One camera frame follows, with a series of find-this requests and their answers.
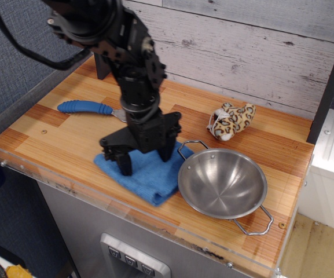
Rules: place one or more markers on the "blue towel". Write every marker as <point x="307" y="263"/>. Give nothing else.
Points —
<point x="152" y="179"/>

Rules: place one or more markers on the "blue handled metal spoon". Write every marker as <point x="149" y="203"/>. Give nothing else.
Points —
<point x="75" y="106"/>

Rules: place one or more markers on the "white grooved side cabinet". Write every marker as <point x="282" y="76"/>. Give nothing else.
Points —
<point x="316" y="199"/>

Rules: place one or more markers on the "silver dispenser button panel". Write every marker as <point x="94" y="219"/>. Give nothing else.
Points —
<point x="124" y="260"/>

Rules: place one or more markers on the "clear acrylic table guard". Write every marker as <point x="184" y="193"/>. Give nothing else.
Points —
<point x="58" y="149"/>

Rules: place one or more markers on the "stainless steel bowl with handles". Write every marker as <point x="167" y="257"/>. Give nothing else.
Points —
<point x="224" y="184"/>

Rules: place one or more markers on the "yellow object at bottom left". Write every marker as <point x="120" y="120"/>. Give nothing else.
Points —
<point x="17" y="271"/>

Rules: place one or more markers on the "dark right vertical post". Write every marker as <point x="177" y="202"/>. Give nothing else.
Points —
<point x="322" y="110"/>

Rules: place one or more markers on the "leopard print plush toy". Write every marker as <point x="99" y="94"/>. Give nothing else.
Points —
<point x="228" y="120"/>

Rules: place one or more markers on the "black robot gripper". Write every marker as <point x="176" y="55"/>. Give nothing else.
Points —
<point x="156" y="134"/>

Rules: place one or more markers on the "dark vertical post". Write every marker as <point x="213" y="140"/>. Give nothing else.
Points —
<point x="104" y="66"/>
<point x="322" y="110"/>

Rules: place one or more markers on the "dark left vertical post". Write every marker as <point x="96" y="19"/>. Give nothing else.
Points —
<point x="104" y="66"/>

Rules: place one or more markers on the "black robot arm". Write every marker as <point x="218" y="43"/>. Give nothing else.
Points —
<point x="121" y="39"/>

